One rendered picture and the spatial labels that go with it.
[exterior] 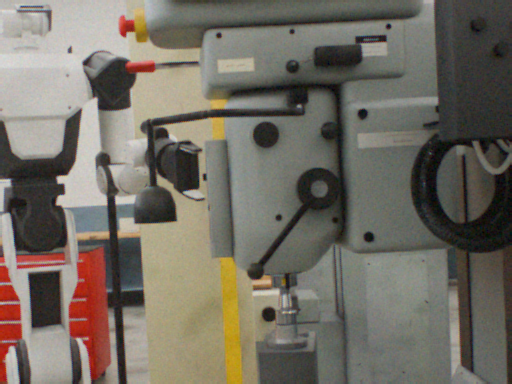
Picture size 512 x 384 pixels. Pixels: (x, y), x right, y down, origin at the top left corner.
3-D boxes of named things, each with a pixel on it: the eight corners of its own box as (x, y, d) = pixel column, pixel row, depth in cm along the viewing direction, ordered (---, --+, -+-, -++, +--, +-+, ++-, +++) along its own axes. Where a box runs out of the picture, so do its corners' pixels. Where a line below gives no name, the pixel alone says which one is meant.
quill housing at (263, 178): (237, 279, 141) (226, 88, 139) (229, 266, 161) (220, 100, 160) (350, 272, 141) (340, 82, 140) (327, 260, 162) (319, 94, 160)
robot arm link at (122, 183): (124, 183, 207) (107, 208, 224) (162, 176, 211) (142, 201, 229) (113, 144, 210) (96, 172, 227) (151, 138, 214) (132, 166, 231)
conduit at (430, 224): (424, 258, 124) (418, 118, 123) (395, 249, 140) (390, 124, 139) (546, 250, 125) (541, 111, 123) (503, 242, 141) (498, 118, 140)
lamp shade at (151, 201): (126, 223, 141) (123, 187, 141) (161, 220, 145) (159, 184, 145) (149, 224, 135) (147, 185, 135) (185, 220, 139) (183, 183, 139)
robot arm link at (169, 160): (168, 200, 184) (147, 187, 194) (207, 192, 188) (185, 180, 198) (164, 144, 180) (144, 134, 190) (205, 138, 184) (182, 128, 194)
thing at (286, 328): (277, 337, 187) (276, 313, 187) (298, 337, 186) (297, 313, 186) (275, 342, 183) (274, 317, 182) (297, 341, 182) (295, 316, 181)
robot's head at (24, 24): (1, 48, 209) (-1, 13, 209) (42, 48, 213) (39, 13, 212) (4, 44, 203) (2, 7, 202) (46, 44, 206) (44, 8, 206)
